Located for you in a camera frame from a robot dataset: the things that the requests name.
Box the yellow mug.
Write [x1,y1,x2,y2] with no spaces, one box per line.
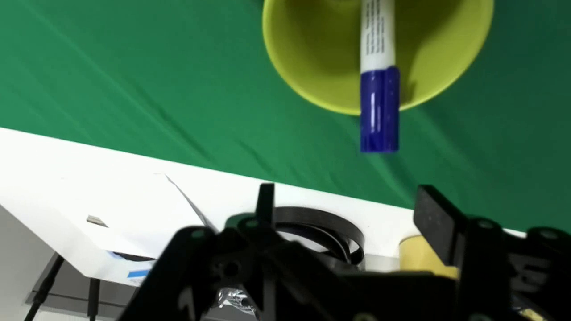
[262,0,494,116]

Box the black round dish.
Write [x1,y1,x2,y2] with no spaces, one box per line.
[223,205,366,271]

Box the small yellow cup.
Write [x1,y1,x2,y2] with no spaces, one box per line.
[398,235,459,278]

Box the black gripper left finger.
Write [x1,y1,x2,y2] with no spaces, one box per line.
[118,184,279,321]

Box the green cloth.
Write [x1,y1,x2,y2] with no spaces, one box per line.
[0,0,571,230]

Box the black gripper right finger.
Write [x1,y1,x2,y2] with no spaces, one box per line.
[414,185,571,321]

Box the white marker with blue cap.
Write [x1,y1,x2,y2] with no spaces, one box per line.
[361,0,400,153]

